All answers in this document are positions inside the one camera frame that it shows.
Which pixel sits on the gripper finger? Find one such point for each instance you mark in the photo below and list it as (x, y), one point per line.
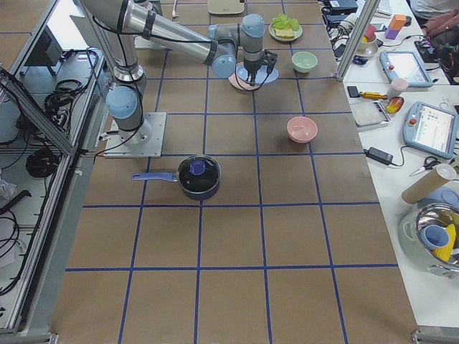
(251, 77)

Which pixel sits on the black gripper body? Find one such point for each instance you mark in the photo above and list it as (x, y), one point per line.
(251, 67)

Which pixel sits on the blue plate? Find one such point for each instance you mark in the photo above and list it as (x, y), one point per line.
(262, 76)

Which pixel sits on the pink plate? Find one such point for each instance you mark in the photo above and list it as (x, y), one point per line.
(238, 82)

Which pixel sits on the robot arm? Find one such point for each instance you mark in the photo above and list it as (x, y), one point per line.
(228, 47)

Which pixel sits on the bread slice on plate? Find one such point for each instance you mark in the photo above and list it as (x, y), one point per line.
(287, 33)

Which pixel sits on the green plate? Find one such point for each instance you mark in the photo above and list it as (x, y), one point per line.
(298, 34)

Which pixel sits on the green bowl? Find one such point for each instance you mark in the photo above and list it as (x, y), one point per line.
(304, 62)

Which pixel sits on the lettuce leaf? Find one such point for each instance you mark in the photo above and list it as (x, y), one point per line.
(283, 21)

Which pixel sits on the white toaster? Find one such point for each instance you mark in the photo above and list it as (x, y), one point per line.
(225, 7)

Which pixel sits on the pink bowl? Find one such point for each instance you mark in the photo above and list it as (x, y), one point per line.
(301, 129)

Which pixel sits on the black phone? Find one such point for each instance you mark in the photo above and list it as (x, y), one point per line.
(353, 91)

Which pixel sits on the white bowl with yellow item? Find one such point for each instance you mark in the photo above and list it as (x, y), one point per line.
(368, 46)

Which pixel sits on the orange metal cylinder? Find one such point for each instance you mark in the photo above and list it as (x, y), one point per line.
(373, 96)

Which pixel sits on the silver metal tin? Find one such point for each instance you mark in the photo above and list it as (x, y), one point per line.
(370, 115)

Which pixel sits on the red yellow mango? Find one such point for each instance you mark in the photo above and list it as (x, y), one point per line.
(394, 105)

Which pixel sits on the purple orange block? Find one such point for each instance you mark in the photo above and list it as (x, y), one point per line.
(396, 24)

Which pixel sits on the grey teach pendant far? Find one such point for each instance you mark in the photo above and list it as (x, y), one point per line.
(406, 65)

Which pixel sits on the grey teach pendant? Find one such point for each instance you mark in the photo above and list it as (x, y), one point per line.
(406, 65)
(431, 129)

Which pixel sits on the black power adapter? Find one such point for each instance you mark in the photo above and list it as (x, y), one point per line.
(379, 156)

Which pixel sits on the grey teach pendant near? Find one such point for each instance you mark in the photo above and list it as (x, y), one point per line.
(431, 129)

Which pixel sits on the scissors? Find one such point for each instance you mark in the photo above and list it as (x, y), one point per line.
(429, 163)

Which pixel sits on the cardboard tube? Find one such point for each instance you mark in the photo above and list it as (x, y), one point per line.
(436, 178)

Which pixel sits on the steel bowl with items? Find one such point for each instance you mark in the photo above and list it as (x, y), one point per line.
(429, 238)

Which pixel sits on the aluminium frame post right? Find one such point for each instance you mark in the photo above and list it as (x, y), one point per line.
(362, 22)

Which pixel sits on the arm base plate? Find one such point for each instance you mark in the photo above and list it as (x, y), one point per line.
(147, 142)

